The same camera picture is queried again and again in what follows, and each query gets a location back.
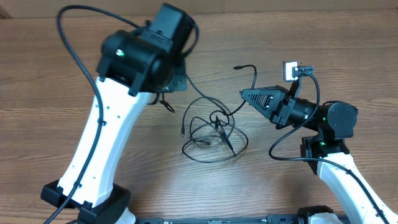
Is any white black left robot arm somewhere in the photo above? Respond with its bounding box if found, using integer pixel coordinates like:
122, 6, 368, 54
41, 3, 199, 223

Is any black cable bundle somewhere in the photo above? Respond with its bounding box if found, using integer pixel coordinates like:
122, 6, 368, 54
159, 64, 258, 164

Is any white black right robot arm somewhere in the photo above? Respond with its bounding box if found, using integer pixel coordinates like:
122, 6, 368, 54
240, 86, 397, 223

